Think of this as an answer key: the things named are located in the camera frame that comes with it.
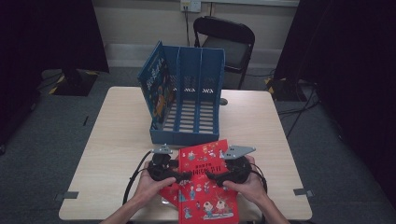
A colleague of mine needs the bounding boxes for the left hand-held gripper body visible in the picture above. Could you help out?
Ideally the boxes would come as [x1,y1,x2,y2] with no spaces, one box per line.
[147,143,174,182]

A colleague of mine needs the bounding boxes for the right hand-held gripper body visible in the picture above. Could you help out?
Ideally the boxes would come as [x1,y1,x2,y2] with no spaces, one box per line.
[222,145,257,185]

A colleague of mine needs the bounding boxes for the blue picture book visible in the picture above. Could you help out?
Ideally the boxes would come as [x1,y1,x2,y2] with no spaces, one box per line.
[136,40,176,131]

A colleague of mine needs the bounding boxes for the blue plastic file rack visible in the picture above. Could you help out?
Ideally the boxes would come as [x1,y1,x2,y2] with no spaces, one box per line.
[149,46,226,147]

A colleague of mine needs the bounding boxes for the person's right hand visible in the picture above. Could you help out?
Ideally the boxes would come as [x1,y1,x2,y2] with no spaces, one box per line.
[222,155,269,204]

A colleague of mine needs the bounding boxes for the person's left hand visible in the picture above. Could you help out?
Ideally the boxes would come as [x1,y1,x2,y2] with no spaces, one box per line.
[133,169,177,208]

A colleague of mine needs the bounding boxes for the grey tape strip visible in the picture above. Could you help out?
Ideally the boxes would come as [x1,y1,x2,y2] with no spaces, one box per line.
[293,188,315,198]
[55,190,79,201]

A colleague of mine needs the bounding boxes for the black stand base yellow striped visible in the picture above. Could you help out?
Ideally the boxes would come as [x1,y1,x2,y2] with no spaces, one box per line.
[264,76,300,102]
[48,68,100,97]

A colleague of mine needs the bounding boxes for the black folding chair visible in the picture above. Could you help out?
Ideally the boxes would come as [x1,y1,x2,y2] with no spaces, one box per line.
[192,16,256,91]

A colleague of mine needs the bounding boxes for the black curtain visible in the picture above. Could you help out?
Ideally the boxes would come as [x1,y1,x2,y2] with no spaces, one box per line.
[274,0,396,206]
[0,0,110,157]

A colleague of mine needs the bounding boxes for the left hand-held gripper black cable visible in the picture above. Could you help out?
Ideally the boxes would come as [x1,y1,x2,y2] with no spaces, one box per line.
[121,149,153,206]

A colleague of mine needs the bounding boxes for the hand-held gripper black cable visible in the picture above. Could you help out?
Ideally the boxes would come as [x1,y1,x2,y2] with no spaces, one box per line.
[248,161,269,224]
[121,149,153,206]

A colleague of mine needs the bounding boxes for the right hand-held gripper black cable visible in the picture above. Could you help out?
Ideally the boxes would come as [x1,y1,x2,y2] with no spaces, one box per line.
[248,161,269,224]

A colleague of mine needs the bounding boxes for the black floor cable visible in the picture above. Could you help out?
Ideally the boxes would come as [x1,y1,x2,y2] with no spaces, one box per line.
[285,90,316,139]
[276,100,321,116]

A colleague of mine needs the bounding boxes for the black socket cable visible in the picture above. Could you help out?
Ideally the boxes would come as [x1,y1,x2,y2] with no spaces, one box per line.
[184,6,191,47]

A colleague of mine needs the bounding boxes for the white wall socket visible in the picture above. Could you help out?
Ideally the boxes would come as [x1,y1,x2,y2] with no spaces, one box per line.
[180,0,202,13]

